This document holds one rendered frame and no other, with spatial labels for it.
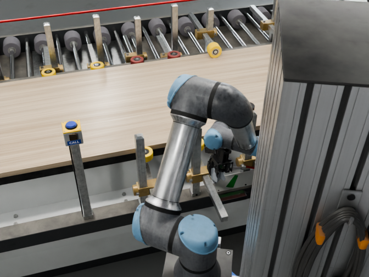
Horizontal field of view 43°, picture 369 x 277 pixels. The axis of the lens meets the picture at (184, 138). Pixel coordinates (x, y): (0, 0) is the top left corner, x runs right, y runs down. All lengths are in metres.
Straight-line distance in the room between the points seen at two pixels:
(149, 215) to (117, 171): 0.92
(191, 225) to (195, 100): 0.37
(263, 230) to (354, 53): 0.31
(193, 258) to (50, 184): 1.09
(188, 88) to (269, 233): 0.71
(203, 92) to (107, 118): 1.08
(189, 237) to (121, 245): 1.41
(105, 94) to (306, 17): 1.92
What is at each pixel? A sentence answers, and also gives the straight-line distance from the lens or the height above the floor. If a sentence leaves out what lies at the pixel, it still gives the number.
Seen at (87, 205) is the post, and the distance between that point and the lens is 2.13.
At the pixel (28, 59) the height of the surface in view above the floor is 0.82.
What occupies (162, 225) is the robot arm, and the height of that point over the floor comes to 1.25.
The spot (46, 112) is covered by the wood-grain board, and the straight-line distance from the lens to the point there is 2.50.
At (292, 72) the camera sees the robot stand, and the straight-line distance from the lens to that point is 0.60.
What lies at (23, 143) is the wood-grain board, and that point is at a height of 0.90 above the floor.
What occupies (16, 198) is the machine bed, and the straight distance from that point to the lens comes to 2.37.
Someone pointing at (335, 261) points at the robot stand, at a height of 1.68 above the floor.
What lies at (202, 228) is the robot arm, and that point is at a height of 1.26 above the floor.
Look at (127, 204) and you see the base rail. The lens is 2.22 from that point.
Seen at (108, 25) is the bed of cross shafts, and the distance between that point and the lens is 3.44.
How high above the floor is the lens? 2.34
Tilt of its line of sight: 40 degrees down
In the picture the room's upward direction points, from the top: straight up
